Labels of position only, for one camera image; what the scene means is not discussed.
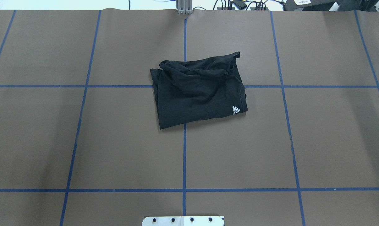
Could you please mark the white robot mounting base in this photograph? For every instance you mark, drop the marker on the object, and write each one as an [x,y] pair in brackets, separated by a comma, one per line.
[184,221]

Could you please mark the black graphic t-shirt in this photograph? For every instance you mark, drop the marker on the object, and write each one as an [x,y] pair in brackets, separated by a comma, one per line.
[198,90]

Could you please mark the aluminium frame post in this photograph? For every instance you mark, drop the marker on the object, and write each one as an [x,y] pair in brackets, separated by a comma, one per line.
[184,7]

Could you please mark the brown table mat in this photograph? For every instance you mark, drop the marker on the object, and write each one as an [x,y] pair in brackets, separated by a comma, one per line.
[79,137]

